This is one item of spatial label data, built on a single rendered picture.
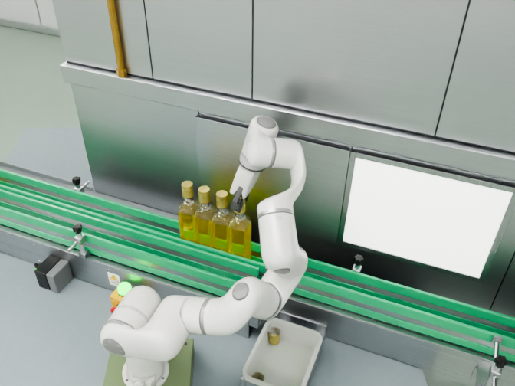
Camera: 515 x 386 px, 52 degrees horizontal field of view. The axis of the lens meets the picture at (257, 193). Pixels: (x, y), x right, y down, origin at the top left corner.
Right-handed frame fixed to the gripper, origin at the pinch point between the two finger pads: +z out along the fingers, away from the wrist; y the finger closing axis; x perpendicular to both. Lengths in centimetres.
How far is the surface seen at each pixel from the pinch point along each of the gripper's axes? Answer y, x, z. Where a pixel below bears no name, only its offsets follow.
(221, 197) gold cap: 1.3, -5.3, 0.5
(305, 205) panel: -12.0, 17.2, 1.3
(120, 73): -13, -49, -14
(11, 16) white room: -315, -358, 202
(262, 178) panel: -12.2, 2.0, -1.2
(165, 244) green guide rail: 5.8, -17.0, 25.4
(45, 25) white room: -315, -315, 193
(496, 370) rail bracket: 16, 77, -2
